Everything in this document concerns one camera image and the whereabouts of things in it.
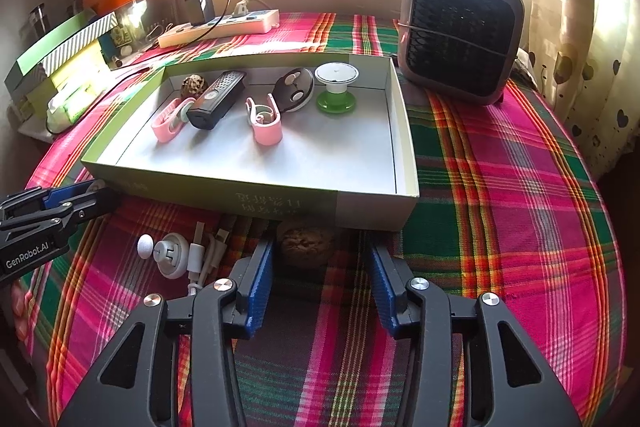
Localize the green striped box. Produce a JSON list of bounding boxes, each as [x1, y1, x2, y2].
[[4, 12, 117, 92]]

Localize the white cable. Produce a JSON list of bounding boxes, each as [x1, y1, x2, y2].
[[186, 221, 236, 298]]

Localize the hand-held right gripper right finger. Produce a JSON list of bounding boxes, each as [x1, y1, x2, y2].
[[366, 243, 583, 427]]

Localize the white power strip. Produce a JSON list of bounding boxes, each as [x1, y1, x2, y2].
[[157, 9, 281, 49]]

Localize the white round suction hook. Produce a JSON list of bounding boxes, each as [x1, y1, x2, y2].
[[152, 233, 192, 280]]

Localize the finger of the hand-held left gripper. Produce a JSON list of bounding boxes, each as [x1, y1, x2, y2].
[[0, 179, 101, 220], [0, 186, 123, 242]]

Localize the small brown walnut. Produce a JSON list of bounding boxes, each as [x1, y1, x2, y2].
[[181, 75, 210, 100]]

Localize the cream heart print curtain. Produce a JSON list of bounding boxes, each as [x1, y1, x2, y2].
[[530, 0, 640, 178]]

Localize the black oval case white discs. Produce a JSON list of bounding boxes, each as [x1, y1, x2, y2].
[[272, 67, 316, 114]]

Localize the large brown walnut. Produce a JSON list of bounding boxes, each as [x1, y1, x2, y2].
[[276, 227, 337, 268]]

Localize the shallow green cardboard box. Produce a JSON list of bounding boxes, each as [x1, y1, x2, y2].
[[80, 54, 421, 232]]

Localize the light green box stack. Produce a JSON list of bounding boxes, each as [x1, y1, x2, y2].
[[25, 52, 113, 132]]

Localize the dark metal flask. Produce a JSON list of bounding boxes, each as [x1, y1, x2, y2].
[[27, 4, 53, 38]]

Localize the white plug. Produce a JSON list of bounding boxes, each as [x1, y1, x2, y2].
[[232, 0, 271, 18]]

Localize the pink plastic clip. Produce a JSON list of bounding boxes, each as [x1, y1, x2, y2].
[[244, 93, 283, 146], [151, 98, 193, 144]]

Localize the green spool with white top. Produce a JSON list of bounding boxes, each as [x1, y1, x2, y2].
[[314, 63, 359, 116]]

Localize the black remote control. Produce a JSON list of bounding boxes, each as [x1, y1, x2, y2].
[[186, 69, 247, 131]]

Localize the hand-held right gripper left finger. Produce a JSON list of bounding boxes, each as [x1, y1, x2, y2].
[[56, 234, 276, 427]]

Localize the grey black desk fan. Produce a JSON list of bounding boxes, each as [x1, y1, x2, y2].
[[397, 0, 526, 106]]

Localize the grey cloth bundle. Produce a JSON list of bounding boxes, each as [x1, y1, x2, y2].
[[510, 49, 543, 85]]

